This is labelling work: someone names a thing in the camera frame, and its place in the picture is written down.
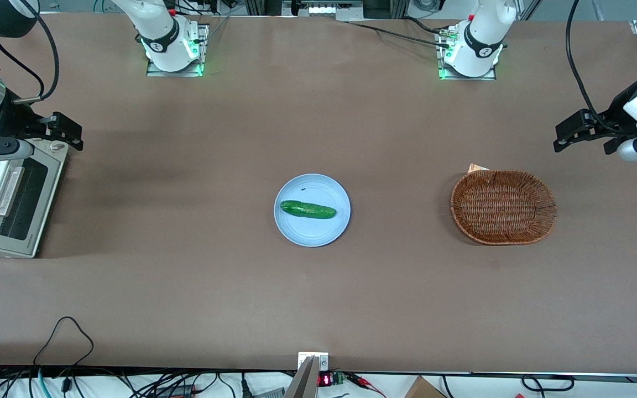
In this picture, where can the light blue round plate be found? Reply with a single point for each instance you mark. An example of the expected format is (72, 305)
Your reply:
(313, 232)

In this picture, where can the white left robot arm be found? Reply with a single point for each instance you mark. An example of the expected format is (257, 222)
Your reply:
(481, 38)

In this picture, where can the orange white basket tag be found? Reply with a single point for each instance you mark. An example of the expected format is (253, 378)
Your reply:
(477, 167)

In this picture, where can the white power strip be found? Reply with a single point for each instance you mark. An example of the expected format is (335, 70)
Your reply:
(329, 10)

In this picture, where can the white table edge bracket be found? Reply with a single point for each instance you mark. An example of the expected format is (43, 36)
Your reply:
(323, 360)

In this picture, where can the brown wicker oval basket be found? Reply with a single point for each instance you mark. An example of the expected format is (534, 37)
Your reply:
(504, 207)

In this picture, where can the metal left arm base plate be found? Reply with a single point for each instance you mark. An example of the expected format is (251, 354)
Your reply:
(443, 74)

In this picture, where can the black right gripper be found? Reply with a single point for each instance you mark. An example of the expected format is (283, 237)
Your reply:
(13, 118)

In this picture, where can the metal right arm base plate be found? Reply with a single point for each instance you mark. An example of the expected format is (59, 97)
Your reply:
(203, 50)

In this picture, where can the red clip lead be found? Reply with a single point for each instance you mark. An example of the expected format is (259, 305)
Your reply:
(365, 382)

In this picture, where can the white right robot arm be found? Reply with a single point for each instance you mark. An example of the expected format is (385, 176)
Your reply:
(163, 33)

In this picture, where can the red digit display module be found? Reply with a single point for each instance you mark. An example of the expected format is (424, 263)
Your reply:
(327, 379)

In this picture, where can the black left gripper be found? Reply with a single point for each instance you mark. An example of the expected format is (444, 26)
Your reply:
(617, 113)

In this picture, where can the green cucumber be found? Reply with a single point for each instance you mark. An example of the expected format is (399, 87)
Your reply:
(307, 209)

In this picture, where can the oven glass door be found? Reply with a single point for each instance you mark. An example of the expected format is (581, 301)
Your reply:
(25, 210)

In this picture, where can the grey oven knob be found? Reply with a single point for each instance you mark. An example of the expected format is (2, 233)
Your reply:
(59, 147)

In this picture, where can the grey metal beam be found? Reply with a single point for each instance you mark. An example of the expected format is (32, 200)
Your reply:
(303, 381)

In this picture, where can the cardboard box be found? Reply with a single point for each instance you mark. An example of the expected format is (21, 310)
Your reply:
(423, 388)

